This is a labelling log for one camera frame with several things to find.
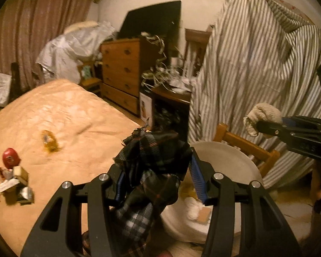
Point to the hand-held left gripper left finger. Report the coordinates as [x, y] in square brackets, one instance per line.
[119, 190]

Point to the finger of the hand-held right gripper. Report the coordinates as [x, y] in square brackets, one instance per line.
[290, 122]
[270, 128]

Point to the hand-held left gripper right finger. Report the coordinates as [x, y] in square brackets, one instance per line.
[198, 182]

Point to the beige knitted sock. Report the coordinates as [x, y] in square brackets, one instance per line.
[264, 113]

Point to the white bucket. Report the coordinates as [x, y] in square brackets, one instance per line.
[230, 166]

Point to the dark plaid cloth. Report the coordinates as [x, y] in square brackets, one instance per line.
[149, 166]

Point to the beige cube box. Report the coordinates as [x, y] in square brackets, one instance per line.
[20, 175]

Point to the white tube box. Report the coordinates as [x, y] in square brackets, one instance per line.
[6, 186]

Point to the trash inside bucket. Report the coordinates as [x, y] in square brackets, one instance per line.
[204, 214]

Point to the crumpled white tissue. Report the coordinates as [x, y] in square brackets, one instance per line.
[193, 210]

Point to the light wooden chair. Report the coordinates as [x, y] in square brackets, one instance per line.
[243, 144]

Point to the striped cloth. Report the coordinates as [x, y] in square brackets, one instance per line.
[256, 59]

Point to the yellow wrapper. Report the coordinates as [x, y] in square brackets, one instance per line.
[49, 142]

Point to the white picture box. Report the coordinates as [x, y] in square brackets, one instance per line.
[145, 107]

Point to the dark side table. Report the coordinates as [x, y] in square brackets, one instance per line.
[174, 93]

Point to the small wooden chair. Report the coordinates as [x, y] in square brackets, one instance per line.
[91, 81]

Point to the tangled ribbon clutter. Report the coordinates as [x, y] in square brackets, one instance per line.
[160, 75]

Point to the small printed cardboard box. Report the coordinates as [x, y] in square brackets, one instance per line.
[6, 173]

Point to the brown wooden chair back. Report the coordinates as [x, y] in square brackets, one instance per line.
[195, 34]

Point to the wooden dresser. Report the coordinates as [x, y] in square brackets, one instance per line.
[120, 67]

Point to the black television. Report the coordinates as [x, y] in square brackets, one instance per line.
[149, 18]

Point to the beige pillow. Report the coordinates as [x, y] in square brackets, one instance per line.
[80, 26]

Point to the pink curtain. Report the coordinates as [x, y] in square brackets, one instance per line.
[29, 32]

